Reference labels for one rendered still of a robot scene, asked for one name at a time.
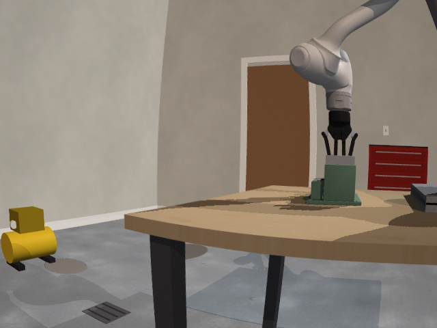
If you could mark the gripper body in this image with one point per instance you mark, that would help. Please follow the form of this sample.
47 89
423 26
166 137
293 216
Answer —
339 120

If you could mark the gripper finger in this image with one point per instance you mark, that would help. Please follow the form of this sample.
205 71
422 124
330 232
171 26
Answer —
353 136
325 135

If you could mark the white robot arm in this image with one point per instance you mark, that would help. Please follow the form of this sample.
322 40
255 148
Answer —
322 62

